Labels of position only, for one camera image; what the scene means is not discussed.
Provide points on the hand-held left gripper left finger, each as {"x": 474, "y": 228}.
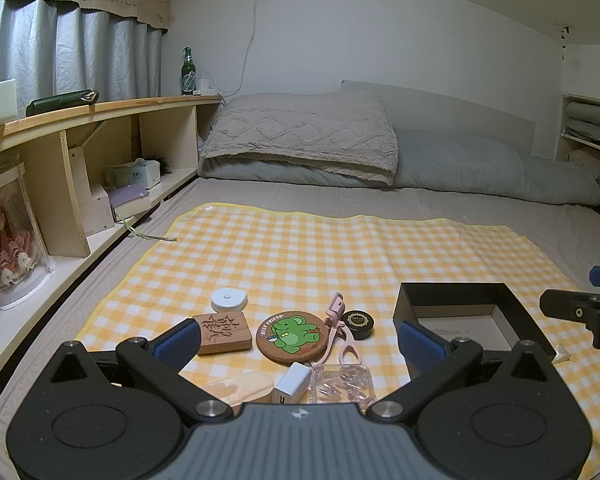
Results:
{"x": 179, "y": 346}

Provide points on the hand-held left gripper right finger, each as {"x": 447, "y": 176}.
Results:
{"x": 421, "y": 352}

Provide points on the carved wooden block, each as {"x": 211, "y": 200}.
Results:
{"x": 221, "y": 332}

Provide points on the black cardboard box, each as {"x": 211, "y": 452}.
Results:
{"x": 525, "y": 317}

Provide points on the white round device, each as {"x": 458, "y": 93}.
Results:
{"x": 229, "y": 300}

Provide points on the black round jar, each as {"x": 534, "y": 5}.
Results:
{"x": 358, "y": 325}

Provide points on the oval wooden board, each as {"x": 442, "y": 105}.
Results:
{"x": 240, "y": 387}

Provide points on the clear plastic case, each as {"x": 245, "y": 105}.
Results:
{"x": 340, "y": 382}

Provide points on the round cork coaster green animal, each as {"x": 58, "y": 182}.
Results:
{"x": 292, "y": 336}

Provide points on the white charger plug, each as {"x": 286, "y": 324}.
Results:
{"x": 292, "y": 382}

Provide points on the small white plastic piece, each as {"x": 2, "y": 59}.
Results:
{"x": 562, "y": 355}

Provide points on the green ribbon bookmark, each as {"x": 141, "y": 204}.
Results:
{"x": 145, "y": 233}

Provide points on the yellow checked cloth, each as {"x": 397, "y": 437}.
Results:
{"x": 300, "y": 255}

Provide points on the white open shelf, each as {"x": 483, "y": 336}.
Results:
{"x": 562, "y": 130}

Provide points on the purple book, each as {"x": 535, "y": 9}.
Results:
{"x": 130, "y": 201}

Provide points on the folded green bedding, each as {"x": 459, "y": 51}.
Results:
{"x": 592, "y": 117}

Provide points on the tissue pack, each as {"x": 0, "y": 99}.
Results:
{"x": 132, "y": 174}

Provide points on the doll in clear case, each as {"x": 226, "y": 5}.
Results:
{"x": 35, "y": 240}

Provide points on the black fluffy item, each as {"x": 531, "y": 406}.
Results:
{"x": 164, "y": 162}

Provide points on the doll with red dress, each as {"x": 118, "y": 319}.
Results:
{"x": 2, "y": 247}

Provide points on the wooden bedside shelf unit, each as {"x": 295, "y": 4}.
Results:
{"x": 167, "y": 130}

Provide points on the grey headboard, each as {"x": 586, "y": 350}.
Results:
{"x": 455, "y": 110}

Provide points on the beige textured pillow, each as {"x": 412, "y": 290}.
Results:
{"x": 300, "y": 132}

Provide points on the green glass bottle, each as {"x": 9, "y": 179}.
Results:
{"x": 188, "y": 77}

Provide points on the grey curtain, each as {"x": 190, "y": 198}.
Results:
{"x": 55, "y": 55}

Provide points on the white wall adapter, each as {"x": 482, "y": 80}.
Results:
{"x": 206, "y": 86}

